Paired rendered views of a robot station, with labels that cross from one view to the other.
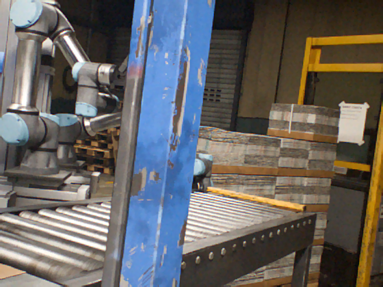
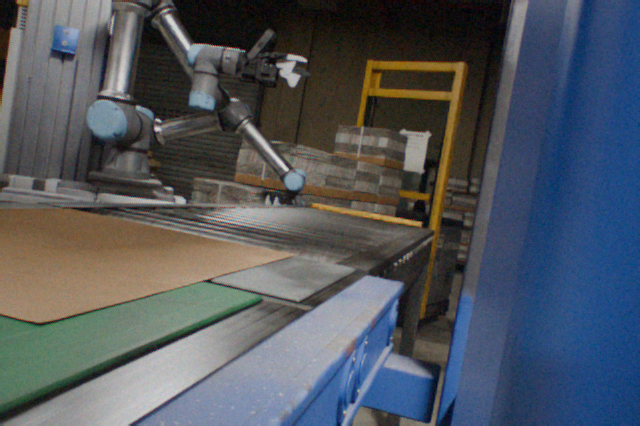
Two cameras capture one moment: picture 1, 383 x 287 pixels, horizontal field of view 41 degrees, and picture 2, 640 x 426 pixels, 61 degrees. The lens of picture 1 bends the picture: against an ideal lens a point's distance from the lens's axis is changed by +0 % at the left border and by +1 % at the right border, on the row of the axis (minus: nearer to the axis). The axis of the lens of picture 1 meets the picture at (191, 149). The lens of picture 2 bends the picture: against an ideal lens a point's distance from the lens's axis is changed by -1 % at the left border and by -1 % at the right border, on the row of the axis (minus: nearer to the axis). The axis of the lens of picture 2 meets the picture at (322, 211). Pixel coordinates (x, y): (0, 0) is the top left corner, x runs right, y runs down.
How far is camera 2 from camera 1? 0.47 m
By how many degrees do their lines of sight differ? 15
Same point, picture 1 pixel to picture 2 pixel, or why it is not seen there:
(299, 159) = (372, 184)
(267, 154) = (345, 176)
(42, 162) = (133, 165)
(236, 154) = (318, 174)
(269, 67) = (291, 98)
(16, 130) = (113, 121)
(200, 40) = not seen: outside the picture
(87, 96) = (206, 84)
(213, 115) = (229, 145)
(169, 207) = not seen: hidden behind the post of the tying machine
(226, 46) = not seen: hidden behind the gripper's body
